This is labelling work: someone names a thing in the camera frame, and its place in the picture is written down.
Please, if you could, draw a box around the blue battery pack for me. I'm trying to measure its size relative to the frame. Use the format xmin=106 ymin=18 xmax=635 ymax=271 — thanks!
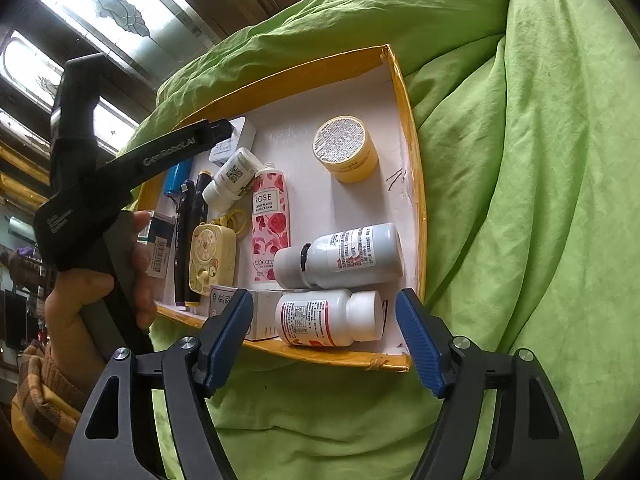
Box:
xmin=163 ymin=158 xmax=193 ymax=197

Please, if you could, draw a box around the blue white medicine box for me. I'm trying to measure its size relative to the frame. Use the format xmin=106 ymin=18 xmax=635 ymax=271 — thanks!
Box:
xmin=138 ymin=210 xmax=176 ymax=280

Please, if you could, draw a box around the black pen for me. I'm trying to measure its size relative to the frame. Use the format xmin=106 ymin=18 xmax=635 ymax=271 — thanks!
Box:
xmin=184 ymin=170 xmax=212 ymax=310
xmin=174 ymin=179 xmax=194 ymax=307

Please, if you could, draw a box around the white power adapter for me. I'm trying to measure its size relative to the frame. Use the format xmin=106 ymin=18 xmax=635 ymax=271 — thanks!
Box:
xmin=208 ymin=116 xmax=256 ymax=166

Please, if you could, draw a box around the white bottle QR label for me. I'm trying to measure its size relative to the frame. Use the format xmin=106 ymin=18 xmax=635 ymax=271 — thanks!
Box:
xmin=202 ymin=148 xmax=264 ymax=218

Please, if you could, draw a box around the yellow cartoon timer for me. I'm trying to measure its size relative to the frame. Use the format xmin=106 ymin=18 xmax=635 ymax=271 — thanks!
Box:
xmin=188 ymin=208 xmax=248 ymax=296

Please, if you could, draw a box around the rose hand cream tube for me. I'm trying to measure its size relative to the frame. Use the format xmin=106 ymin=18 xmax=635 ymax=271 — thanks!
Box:
xmin=252 ymin=162 xmax=291 ymax=288

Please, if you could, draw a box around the white red ointment box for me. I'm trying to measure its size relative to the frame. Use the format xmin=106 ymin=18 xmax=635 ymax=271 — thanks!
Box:
xmin=208 ymin=285 xmax=283 ymax=341

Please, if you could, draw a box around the yellow round jar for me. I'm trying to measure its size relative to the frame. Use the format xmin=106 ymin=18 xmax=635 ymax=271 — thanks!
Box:
xmin=312 ymin=116 xmax=378 ymax=184

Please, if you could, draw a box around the white bottle red label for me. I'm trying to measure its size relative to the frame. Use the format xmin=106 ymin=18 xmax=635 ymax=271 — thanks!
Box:
xmin=274 ymin=289 xmax=385 ymax=348

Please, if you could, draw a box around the grey white medicine bottle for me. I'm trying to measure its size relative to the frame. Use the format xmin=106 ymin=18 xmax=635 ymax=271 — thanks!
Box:
xmin=273 ymin=222 xmax=404 ymax=289

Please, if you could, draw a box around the plaid yellow sleeve forearm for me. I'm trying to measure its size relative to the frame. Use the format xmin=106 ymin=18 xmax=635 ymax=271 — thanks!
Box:
xmin=11 ymin=340 xmax=88 ymax=479

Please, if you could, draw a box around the person's left hand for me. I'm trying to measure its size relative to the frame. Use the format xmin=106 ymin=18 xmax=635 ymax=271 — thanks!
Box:
xmin=43 ymin=209 xmax=158 ymax=394

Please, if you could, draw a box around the yellow cardboard tray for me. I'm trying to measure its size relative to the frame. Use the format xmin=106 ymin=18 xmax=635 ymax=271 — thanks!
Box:
xmin=133 ymin=44 xmax=429 ymax=373

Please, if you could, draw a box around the green bed sheet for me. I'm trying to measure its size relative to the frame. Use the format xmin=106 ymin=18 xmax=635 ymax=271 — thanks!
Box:
xmin=132 ymin=0 xmax=639 ymax=479

